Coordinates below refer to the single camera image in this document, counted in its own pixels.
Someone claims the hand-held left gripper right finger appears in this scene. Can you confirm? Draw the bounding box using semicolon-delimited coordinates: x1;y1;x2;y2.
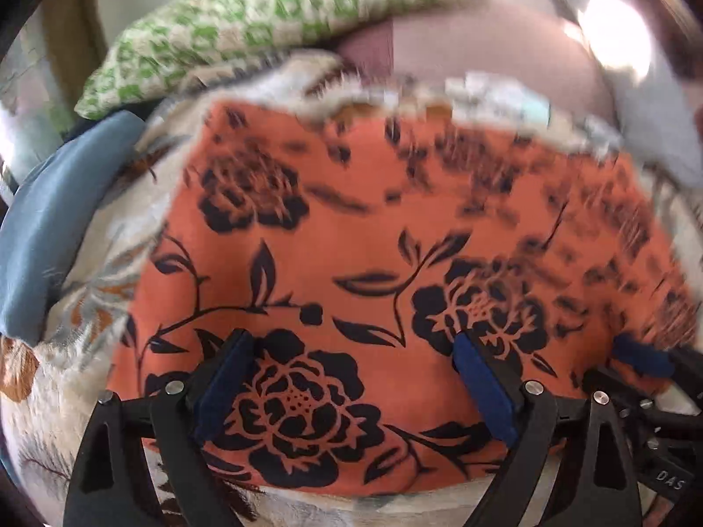
451;332;643;527

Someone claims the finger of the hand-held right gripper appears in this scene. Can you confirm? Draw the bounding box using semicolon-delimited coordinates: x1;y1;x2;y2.
611;334;703;393

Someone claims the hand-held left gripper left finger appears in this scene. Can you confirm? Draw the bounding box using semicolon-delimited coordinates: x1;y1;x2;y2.
63;328;256;527

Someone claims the orange black floral shirt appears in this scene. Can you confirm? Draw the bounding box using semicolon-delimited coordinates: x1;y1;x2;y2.
107;100;701;498

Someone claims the cream leaf print blanket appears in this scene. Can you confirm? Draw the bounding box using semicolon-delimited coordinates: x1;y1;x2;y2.
0;49;703;527

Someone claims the blue pillow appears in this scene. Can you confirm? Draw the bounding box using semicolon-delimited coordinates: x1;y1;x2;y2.
0;111;146;344

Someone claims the light grey pillow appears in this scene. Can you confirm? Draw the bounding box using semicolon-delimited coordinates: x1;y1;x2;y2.
527;0;703;188

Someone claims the stained glass window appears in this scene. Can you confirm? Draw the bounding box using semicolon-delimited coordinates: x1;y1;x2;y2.
0;5;105;177

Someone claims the green checkered pillow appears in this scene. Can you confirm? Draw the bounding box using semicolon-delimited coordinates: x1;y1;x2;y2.
74;0;476;120

